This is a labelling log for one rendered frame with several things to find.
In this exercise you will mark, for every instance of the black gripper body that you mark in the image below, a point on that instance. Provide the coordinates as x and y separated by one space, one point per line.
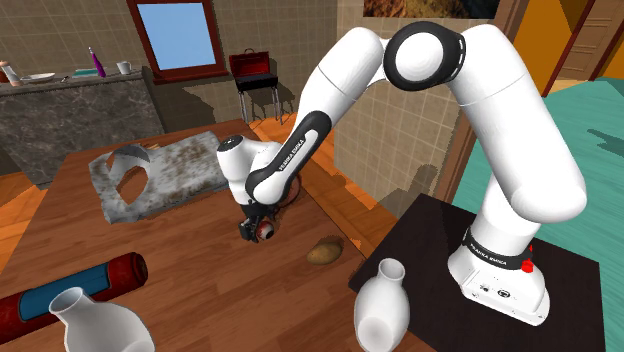
249 225

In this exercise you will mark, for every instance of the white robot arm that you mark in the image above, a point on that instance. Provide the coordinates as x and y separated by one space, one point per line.
512 146

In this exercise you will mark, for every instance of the brown wooden table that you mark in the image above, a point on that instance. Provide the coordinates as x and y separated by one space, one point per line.
204 282

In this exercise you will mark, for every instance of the brown potato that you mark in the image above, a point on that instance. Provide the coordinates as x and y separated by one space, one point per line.
323 253

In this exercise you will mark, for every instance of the grey speckled board with hole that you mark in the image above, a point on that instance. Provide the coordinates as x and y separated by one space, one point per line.
185 166

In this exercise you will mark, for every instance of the red and black grill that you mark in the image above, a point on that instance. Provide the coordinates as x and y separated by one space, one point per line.
253 73

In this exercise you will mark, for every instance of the white vase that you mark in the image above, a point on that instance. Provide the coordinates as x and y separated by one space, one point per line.
381 317
105 329

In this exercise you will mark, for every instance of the red and blue cylinder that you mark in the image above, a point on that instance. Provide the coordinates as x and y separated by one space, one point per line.
68 290

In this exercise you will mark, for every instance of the grey marble counter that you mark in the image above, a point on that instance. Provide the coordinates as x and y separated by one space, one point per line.
73 122

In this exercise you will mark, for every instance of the brown door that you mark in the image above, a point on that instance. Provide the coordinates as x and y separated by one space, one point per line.
592 39

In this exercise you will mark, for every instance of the window with red-brown frame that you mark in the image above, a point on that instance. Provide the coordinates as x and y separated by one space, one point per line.
176 35

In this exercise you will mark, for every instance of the wall picture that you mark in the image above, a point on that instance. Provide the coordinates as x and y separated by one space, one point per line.
429 7

